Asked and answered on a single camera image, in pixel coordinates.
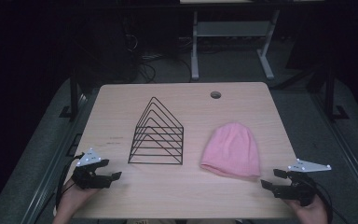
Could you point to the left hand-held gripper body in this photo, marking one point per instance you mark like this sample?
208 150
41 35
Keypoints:
87 180

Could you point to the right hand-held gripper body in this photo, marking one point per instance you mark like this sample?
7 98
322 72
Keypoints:
301 188

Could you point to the pink knit beanie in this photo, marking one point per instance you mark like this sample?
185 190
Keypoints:
231 152

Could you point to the person's left hand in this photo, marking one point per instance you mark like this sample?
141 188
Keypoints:
73 199

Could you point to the person's right hand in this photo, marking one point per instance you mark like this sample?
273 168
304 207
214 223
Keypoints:
312 214

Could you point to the black metal stand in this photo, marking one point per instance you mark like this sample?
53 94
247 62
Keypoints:
73 93
330 93

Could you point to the aluminium frame rail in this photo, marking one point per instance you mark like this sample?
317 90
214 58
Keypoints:
348 149
51 168

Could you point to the grey metal desk frame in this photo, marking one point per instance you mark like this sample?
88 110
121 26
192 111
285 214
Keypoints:
230 28

